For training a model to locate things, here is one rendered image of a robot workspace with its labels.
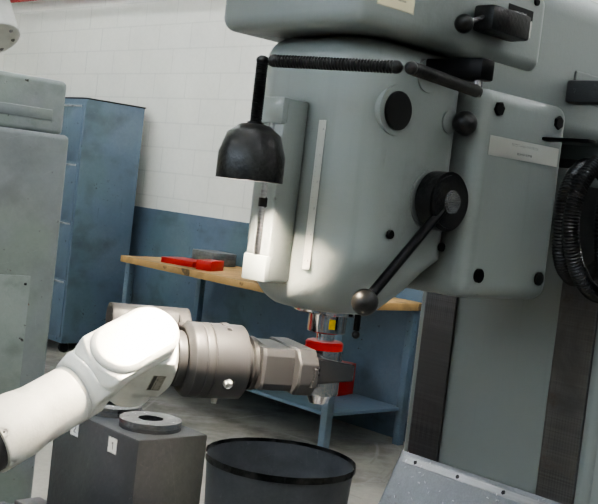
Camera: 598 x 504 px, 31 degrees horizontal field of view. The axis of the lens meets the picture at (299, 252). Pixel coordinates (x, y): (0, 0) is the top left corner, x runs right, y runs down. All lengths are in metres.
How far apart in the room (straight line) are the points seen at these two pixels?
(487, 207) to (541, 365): 0.32
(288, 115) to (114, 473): 0.59
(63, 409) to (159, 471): 0.39
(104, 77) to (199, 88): 1.36
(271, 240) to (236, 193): 6.77
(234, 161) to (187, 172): 7.35
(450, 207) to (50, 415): 0.50
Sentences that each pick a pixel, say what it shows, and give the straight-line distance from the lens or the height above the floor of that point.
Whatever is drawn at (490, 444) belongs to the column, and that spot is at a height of 1.11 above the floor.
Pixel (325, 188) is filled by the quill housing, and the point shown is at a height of 1.45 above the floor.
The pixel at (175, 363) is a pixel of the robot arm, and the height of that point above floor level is 1.24.
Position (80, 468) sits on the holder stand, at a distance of 1.61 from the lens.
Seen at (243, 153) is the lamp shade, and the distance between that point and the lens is 1.11.
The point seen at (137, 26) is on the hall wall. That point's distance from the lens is 9.29.
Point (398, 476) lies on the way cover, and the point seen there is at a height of 1.02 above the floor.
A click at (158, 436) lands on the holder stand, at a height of 1.09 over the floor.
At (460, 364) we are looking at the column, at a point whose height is 1.22.
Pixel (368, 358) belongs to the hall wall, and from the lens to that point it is 6.95.
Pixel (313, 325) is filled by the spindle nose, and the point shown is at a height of 1.29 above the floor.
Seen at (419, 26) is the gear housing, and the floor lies 1.64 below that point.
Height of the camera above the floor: 1.44
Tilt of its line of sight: 3 degrees down
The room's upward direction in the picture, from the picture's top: 7 degrees clockwise
